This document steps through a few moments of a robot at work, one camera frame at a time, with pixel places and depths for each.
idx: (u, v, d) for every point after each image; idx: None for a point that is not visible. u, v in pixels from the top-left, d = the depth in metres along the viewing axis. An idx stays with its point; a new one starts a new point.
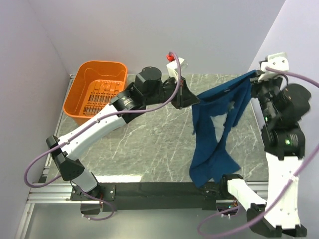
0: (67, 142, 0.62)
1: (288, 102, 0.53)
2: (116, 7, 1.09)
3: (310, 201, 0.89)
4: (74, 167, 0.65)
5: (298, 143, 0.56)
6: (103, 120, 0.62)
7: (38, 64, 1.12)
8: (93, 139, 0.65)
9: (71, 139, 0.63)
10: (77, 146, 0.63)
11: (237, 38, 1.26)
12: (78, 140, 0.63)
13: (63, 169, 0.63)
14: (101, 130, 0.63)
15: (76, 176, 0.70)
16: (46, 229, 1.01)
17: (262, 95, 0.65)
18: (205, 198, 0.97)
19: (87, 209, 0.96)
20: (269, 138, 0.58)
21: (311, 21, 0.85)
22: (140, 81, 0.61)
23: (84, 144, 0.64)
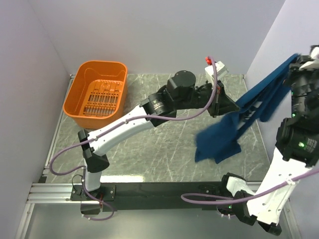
0: (95, 138, 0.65)
1: None
2: (116, 7, 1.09)
3: (310, 201, 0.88)
4: (99, 162, 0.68)
5: (314, 150, 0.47)
6: (131, 122, 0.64)
7: (38, 64, 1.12)
8: (121, 139, 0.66)
9: (99, 136, 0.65)
10: (104, 143, 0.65)
11: (237, 38, 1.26)
12: (105, 138, 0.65)
13: (89, 162, 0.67)
14: (128, 131, 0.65)
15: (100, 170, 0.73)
16: (46, 229, 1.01)
17: (297, 85, 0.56)
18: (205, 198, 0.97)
19: (87, 209, 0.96)
20: (283, 133, 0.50)
21: (311, 21, 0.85)
22: (171, 87, 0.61)
23: (113, 142, 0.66)
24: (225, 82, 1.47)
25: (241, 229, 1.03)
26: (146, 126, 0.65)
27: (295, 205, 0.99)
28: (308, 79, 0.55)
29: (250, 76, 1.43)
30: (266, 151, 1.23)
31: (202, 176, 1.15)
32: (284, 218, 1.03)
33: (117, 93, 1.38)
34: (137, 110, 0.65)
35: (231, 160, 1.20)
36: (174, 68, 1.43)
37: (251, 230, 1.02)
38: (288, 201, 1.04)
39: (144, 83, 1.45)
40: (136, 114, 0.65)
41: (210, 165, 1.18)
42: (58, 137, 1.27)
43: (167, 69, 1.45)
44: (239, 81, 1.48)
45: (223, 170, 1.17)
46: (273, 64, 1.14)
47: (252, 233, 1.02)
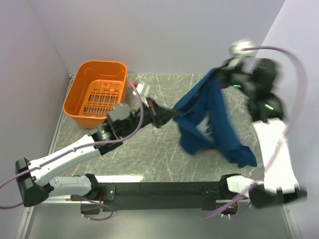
0: (37, 168, 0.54)
1: (262, 71, 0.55)
2: (116, 7, 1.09)
3: (311, 201, 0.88)
4: (37, 195, 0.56)
5: (280, 106, 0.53)
6: (79, 150, 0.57)
7: (38, 64, 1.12)
8: (65, 168, 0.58)
9: (43, 164, 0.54)
10: (48, 173, 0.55)
11: (237, 38, 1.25)
12: (50, 166, 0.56)
13: (25, 194, 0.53)
14: (75, 160, 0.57)
15: (37, 204, 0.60)
16: (46, 229, 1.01)
17: (237, 78, 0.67)
18: (205, 198, 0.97)
19: (88, 209, 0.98)
20: (253, 107, 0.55)
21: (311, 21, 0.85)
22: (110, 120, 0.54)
23: (56, 172, 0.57)
24: None
25: (242, 230, 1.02)
26: (92, 155, 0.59)
27: (296, 205, 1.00)
28: (239, 72, 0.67)
29: None
30: None
31: (202, 176, 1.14)
32: (285, 218, 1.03)
33: (117, 93, 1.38)
34: (85, 138, 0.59)
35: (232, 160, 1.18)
36: (174, 68, 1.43)
37: (251, 230, 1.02)
38: None
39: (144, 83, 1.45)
40: (83, 141, 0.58)
41: (210, 165, 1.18)
42: (57, 137, 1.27)
43: (167, 69, 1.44)
44: None
45: (223, 170, 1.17)
46: None
47: (252, 233, 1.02)
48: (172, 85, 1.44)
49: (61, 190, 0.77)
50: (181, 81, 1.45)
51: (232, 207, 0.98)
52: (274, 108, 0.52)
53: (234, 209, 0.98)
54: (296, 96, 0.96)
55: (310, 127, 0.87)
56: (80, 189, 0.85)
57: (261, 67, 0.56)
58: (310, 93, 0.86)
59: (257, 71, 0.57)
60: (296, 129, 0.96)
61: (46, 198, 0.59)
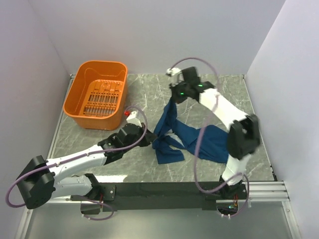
0: (58, 164, 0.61)
1: (187, 72, 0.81)
2: (116, 8, 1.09)
3: (311, 201, 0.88)
4: (45, 194, 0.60)
5: (208, 83, 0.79)
6: (92, 155, 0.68)
7: (39, 64, 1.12)
8: (76, 171, 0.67)
9: (62, 162, 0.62)
10: (64, 171, 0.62)
11: (237, 38, 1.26)
12: (67, 165, 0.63)
13: (39, 190, 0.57)
14: (86, 164, 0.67)
15: (40, 204, 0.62)
16: (46, 229, 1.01)
17: (180, 88, 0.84)
18: (205, 198, 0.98)
19: (88, 209, 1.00)
20: (194, 91, 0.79)
21: (311, 21, 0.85)
22: (122, 134, 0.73)
23: (68, 172, 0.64)
24: (225, 81, 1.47)
25: (242, 230, 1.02)
26: (98, 162, 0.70)
27: (295, 205, 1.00)
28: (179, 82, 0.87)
29: (250, 77, 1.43)
30: (266, 151, 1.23)
31: (202, 176, 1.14)
32: (284, 218, 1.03)
33: (117, 93, 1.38)
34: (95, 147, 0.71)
35: None
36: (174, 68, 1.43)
37: (251, 230, 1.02)
38: (288, 201, 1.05)
39: (144, 83, 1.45)
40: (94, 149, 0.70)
41: (210, 165, 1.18)
42: (57, 137, 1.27)
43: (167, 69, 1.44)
44: (239, 81, 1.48)
45: (223, 170, 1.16)
46: (273, 65, 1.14)
47: (252, 233, 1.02)
48: None
49: (63, 191, 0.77)
50: None
51: (232, 207, 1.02)
52: (205, 84, 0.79)
53: (234, 209, 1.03)
54: (295, 97, 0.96)
55: (310, 127, 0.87)
56: (80, 189, 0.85)
57: (183, 70, 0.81)
58: (310, 93, 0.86)
59: (184, 75, 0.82)
60: (296, 129, 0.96)
61: (47, 199, 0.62)
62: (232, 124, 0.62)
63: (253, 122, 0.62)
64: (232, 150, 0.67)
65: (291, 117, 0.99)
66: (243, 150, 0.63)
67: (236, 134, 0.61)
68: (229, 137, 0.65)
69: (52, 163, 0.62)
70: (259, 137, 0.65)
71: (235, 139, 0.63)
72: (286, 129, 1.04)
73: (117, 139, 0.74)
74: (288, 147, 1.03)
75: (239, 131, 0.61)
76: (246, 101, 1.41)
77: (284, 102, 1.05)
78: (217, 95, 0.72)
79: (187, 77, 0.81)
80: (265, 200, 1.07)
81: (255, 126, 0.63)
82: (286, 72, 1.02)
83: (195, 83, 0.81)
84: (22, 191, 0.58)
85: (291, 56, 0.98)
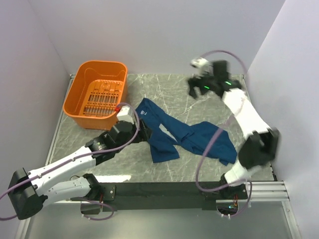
0: (39, 175, 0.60)
1: (216, 64, 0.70)
2: (116, 8, 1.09)
3: (311, 202, 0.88)
4: (34, 205, 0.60)
5: (236, 82, 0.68)
6: (78, 160, 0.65)
7: (38, 64, 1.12)
8: (64, 177, 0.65)
9: (45, 172, 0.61)
10: (48, 181, 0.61)
11: (237, 38, 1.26)
12: (51, 175, 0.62)
13: (25, 204, 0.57)
14: (73, 169, 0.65)
15: (33, 214, 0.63)
16: (46, 229, 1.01)
17: (205, 82, 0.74)
18: (205, 198, 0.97)
19: (88, 209, 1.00)
20: (218, 87, 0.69)
21: (311, 21, 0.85)
22: (114, 131, 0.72)
23: (55, 180, 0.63)
24: None
25: (242, 230, 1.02)
26: (87, 165, 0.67)
27: (295, 205, 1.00)
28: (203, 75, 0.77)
29: (250, 76, 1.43)
30: None
31: (202, 176, 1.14)
32: (284, 218, 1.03)
33: (117, 93, 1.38)
34: (82, 150, 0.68)
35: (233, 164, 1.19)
36: (175, 68, 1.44)
37: (251, 230, 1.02)
38: (288, 201, 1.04)
39: (144, 83, 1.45)
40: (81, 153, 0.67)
41: (210, 165, 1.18)
42: (57, 137, 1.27)
43: (167, 69, 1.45)
44: (239, 81, 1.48)
45: (223, 170, 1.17)
46: (273, 65, 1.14)
47: (252, 233, 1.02)
48: (172, 85, 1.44)
49: (59, 197, 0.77)
50: (181, 81, 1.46)
51: (232, 207, 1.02)
52: (233, 83, 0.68)
53: (234, 209, 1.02)
54: (295, 96, 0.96)
55: (309, 127, 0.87)
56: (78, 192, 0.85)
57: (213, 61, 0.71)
58: (310, 93, 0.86)
59: (214, 68, 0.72)
60: (296, 129, 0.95)
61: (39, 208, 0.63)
62: (251, 135, 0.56)
63: (275, 138, 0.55)
64: (243, 155, 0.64)
65: (291, 116, 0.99)
66: (255, 160, 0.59)
67: (251, 143, 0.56)
68: (245, 143, 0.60)
69: (34, 175, 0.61)
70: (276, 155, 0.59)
71: (250, 148, 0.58)
72: (285, 129, 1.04)
73: (110, 136, 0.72)
74: (288, 147, 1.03)
75: (255, 143, 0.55)
76: None
77: (284, 102, 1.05)
78: (243, 98, 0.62)
79: (215, 70, 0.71)
80: (265, 200, 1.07)
81: (275, 143, 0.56)
82: (286, 72, 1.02)
83: (223, 79, 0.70)
84: (12, 203, 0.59)
85: (291, 56, 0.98)
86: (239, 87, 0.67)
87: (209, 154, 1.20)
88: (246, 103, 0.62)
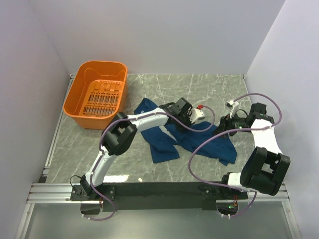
0: (136, 118, 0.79)
1: (254, 105, 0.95)
2: (116, 9, 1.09)
3: (312, 202, 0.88)
4: (128, 143, 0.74)
5: (268, 117, 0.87)
6: (158, 115, 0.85)
7: (39, 64, 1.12)
8: (146, 126, 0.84)
9: (140, 117, 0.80)
10: (141, 125, 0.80)
11: (237, 38, 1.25)
12: (142, 120, 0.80)
13: (125, 139, 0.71)
14: (153, 121, 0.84)
15: (122, 153, 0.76)
16: (46, 229, 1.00)
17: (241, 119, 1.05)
18: (205, 198, 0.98)
19: (88, 209, 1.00)
20: (250, 117, 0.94)
21: (313, 21, 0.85)
22: (181, 103, 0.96)
23: (142, 127, 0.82)
24: (225, 81, 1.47)
25: (242, 230, 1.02)
26: (161, 121, 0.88)
27: (295, 205, 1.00)
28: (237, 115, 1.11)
29: (250, 76, 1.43)
30: None
31: (202, 176, 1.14)
32: (284, 218, 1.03)
33: (117, 93, 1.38)
34: (159, 109, 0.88)
35: (233, 165, 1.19)
36: (175, 68, 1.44)
37: (251, 230, 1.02)
38: (288, 201, 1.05)
39: (144, 83, 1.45)
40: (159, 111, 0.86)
41: (210, 165, 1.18)
42: (57, 137, 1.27)
43: (167, 69, 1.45)
44: (239, 81, 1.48)
45: (223, 170, 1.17)
46: (273, 65, 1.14)
47: (252, 233, 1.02)
48: (172, 85, 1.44)
49: (107, 164, 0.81)
50: (181, 81, 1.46)
51: (232, 207, 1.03)
52: (265, 116, 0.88)
53: (234, 209, 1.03)
54: (296, 96, 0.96)
55: (310, 127, 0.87)
56: (111, 160, 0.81)
57: (253, 103, 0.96)
58: (311, 93, 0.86)
59: (253, 105, 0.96)
60: (296, 129, 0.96)
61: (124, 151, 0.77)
62: (257, 148, 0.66)
63: (282, 161, 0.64)
64: (242, 173, 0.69)
65: (291, 116, 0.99)
66: (252, 173, 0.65)
67: (253, 157, 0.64)
68: (247, 162, 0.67)
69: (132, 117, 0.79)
70: (278, 181, 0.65)
71: (252, 163, 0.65)
72: (285, 129, 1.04)
73: (176, 106, 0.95)
74: (288, 148, 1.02)
75: (259, 157, 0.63)
76: (247, 101, 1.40)
77: (284, 102, 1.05)
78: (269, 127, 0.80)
79: (252, 109, 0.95)
80: (265, 200, 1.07)
81: (280, 165, 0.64)
82: (286, 72, 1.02)
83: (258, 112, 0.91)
84: (111, 138, 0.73)
85: (291, 55, 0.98)
86: (269, 120, 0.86)
87: (209, 154, 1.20)
88: (269, 131, 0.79)
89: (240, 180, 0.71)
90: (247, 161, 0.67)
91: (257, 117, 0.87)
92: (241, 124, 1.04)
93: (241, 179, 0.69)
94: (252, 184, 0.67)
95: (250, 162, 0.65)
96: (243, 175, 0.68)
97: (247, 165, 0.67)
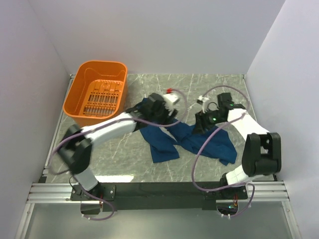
0: (92, 129, 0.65)
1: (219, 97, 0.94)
2: (116, 9, 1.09)
3: (312, 202, 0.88)
4: (86, 158, 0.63)
5: (237, 105, 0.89)
6: (122, 122, 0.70)
7: (39, 64, 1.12)
8: (110, 136, 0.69)
9: (96, 128, 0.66)
10: (99, 136, 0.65)
11: (237, 38, 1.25)
12: (101, 131, 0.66)
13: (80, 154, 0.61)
14: (117, 130, 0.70)
15: (81, 170, 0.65)
16: (46, 229, 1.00)
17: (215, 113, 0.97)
18: (205, 198, 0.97)
19: (88, 209, 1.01)
20: (221, 111, 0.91)
21: (313, 21, 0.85)
22: (150, 102, 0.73)
23: (102, 139, 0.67)
24: (225, 81, 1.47)
25: (242, 230, 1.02)
26: (128, 129, 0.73)
27: (295, 205, 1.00)
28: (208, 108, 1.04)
29: (250, 76, 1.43)
30: None
31: (202, 176, 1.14)
32: (285, 218, 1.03)
33: (117, 93, 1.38)
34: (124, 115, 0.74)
35: (234, 165, 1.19)
36: (175, 68, 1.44)
37: (251, 230, 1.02)
38: (288, 201, 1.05)
39: (144, 83, 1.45)
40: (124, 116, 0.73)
41: (210, 165, 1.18)
42: (57, 137, 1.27)
43: (167, 69, 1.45)
44: (239, 81, 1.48)
45: (223, 170, 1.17)
46: (273, 65, 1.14)
47: (252, 233, 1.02)
48: (172, 85, 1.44)
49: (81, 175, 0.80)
50: (181, 81, 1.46)
51: (232, 207, 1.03)
52: (236, 104, 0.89)
53: (234, 209, 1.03)
54: (296, 96, 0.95)
55: (310, 127, 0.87)
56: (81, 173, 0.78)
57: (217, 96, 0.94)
58: (311, 93, 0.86)
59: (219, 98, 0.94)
60: (296, 129, 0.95)
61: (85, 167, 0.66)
62: (248, 135, 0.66)
63: (274, 139, 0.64)
64: (245, 164, 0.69)
65: (291, 117, 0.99)
66: (254, 160, 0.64)
67: (250, 145, 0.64)
68: (245, 150, 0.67)
69: (87, 130, 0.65)
70: (278, 156, 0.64)
71: (249, 150, 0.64)
72: (284, 129, 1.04)
73: (145, 108, 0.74)
74: (288, 147, 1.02)
75: (255, 143, 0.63)
76: (247, 101, 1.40)
77: (284, 102, 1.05)
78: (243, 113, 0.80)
79: (220, 101, 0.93)
80: (265, 200, 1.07)
81: (275, 145, 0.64)
82: (286, 72, 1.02)
83: (225, 102, 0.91)
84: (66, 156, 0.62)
85: (291, 55, 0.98)
86: (240, 106, 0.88)
87: (209, 154, 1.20)
88: (245, 116, 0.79)
89: (246, 172, 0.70)
90: (246, 150, 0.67)
91: (228, 108, 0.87)
92: (214, 116, 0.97)
93: (247, 171, 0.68)
94: (258, 172, 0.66)
95: (248, 150, 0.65)
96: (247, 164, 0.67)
97: (247, 153, 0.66)
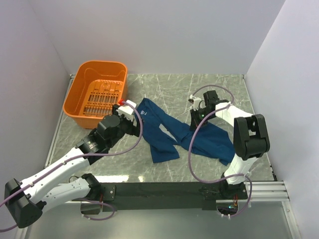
0: (31, 184, 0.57)
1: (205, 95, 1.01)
2: (116, 9, 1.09)
3: (311, 202, 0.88)
4: (32, 213, 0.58)
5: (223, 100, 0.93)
6: (69, 162, 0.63)
7: (39, 64, 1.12)
8: (58, 181, 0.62)
9: (36, 180, 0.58)
10: (41, 188, 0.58)
11: (237, 38, 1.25)
12: (43, 182, 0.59)
13: (21, 214, 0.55)
14: (67, 173, 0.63)
15: (35, 219, 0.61)
16: (46, 229, 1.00)
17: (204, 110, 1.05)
18: (205, 198, 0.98)
19: (88, 209, 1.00)
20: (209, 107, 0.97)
21: (313, 21, 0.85)
22: (102, 129, 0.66)
23: (47, 188, 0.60)
24: (225, 81, 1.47)
25: (242, 230, 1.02)
26: (81, 166, 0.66)
27: (296, 205, 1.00)
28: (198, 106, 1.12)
29: (250, 76, 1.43)
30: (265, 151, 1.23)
31: (202, 176, 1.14)
32: (284, 218, 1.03)
33: (117, 93, 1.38)
34: (74, 151, 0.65)
35: None
36: (175, 68, 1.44)
37: (251, 230, 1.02)
38: (288, 201, 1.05)
39: (144, 83, 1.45)
40: (73, 154, 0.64)
41: (210, 165, 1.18)
42: (57, 137, 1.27)
43: (167, 69, 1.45)
44: (239, 81, 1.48)
45: (223, 170, 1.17)
46: (273, 66, 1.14)
47: (252, 233, 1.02)
48: (172, 85, 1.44)
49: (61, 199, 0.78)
50: (181, 81, 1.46)
51: (232, 207, 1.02)
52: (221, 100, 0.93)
53: (234, 209, 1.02)
54: (296, 97, 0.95)
55: (310, 127, 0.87)
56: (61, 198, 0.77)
57: (204, 95, 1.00)
58: (311, 93, 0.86)
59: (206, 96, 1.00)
60: (296, 129, 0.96)
61: (39, 218, 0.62)
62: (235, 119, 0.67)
63: (258, 119, 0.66)
64: (237, 148, 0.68)
65: (291, 117, 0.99)
66: (244, 140, 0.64)
67: (238, 127, 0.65)
68: (235, 134, 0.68)
69: (26, 183, 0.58)
70: (265, 134, 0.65)
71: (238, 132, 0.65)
72: (284, 129, 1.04)
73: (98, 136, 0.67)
74: (288, 148, 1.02)
75: (242, 125, 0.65)
76: (246, 101, 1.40)
77: (284, 102, 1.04)
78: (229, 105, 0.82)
79: (206, 99, 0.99)
80: (265, 200, 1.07)
81: (261, 124, 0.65)
82: (286, 72, 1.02)
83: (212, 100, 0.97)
84: (11, 213, 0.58)
85: (291, 55, 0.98)
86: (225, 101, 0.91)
87: (209, 154, 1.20)
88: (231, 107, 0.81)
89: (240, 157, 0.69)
90: (235, 134, 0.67)
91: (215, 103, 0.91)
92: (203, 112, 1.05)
93: (240, 155, 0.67)
94: (250, 152, 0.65)
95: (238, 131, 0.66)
96: (239, 147, 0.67)
97: (237, 136, 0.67)
